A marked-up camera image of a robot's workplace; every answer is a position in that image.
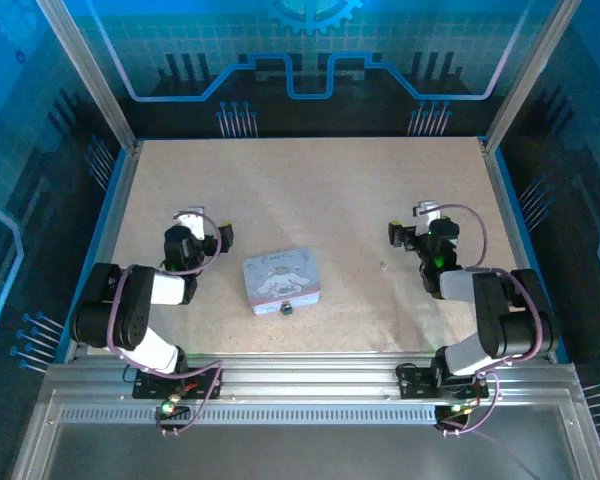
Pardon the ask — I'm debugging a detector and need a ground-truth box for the aluminium cross rail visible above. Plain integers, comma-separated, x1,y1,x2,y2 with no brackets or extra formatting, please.
39,352,589,403

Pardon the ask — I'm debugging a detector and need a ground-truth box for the aluminium side rail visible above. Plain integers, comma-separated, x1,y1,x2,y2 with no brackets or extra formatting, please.
64,142,144,362
479,139,564,362

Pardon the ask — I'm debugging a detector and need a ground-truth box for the aluminium frame post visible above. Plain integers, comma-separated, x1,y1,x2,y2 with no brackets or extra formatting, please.
482,0,579,151
34,0,144,151

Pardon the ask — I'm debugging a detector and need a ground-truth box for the circuit board with green light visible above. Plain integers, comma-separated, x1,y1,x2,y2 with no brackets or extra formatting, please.
435,402,474,427
154,394,191,426

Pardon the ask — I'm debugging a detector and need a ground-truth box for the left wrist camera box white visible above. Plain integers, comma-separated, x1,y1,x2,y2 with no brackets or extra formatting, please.
173,206,207,240

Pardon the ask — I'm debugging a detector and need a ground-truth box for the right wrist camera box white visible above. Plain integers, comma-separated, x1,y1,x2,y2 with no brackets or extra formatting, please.
412,200,441,236

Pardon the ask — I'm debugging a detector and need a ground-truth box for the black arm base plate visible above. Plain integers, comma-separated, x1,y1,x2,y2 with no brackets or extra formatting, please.
132,366,225,400
396,363,490,400

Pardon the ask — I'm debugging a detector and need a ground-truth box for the slotted metal cable duct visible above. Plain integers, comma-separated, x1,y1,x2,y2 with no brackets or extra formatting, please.
59,405,441,424

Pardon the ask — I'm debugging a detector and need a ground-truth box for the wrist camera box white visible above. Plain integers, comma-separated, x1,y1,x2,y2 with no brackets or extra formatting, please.
173,206,207,240
412,200,441,236

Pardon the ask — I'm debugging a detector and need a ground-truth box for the grey metal tray panel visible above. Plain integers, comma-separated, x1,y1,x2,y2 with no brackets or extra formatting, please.
44,424,587,480

